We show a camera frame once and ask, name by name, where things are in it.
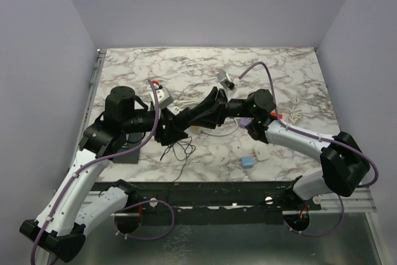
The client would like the aluminium frame rail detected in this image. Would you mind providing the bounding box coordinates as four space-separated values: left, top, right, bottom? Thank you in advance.
81 187 375 215

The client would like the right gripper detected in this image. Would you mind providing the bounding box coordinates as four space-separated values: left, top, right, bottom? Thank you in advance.
187 86 257 128

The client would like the black power adapter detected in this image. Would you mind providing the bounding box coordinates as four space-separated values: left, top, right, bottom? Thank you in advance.
159 139 197 184

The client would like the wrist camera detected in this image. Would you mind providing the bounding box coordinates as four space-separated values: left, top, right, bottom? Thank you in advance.
150 88 174 110
216 70 240 98

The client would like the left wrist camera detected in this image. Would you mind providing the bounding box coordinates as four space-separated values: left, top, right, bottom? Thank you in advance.
150 88 174 110

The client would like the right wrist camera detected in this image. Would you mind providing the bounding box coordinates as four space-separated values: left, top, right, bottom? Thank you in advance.
216 70 240 98

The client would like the black mat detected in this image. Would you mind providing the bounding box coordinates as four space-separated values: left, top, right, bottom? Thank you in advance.
112 133 143 164

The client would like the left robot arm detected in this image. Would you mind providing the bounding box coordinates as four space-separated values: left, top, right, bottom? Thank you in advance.
19 81 174 264

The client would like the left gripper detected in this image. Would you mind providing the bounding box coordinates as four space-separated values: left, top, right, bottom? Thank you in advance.
123 104 189 145

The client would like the white plug adapter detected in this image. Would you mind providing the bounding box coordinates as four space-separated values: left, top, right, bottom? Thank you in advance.
253 144 270 161

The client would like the blue cube plug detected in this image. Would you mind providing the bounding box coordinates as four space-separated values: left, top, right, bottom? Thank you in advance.
241 156 254 169

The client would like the purple power strip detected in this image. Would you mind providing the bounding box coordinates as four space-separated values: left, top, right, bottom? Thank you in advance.
239 97 303 129

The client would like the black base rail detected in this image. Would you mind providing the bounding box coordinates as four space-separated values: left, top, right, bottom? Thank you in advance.
92 179 321 226

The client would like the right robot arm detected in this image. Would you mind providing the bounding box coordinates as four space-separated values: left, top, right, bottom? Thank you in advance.
177 88 370 210

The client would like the beige cube socket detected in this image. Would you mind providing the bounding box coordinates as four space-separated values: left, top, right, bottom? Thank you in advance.
190 126 202 133

